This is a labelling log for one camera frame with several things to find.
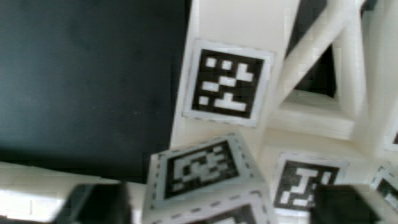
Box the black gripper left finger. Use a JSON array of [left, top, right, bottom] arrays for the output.
[[51, 183, 133, 224]]

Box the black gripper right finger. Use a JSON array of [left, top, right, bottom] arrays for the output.
[[308, 185, 398, 224]]

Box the white tagged cube nut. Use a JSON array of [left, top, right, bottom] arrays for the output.
[[141, 133, 276, 224], [369, 161, 398, 212]]

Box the white fence frame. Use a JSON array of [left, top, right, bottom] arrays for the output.
[[0, 161, 149, 224]]

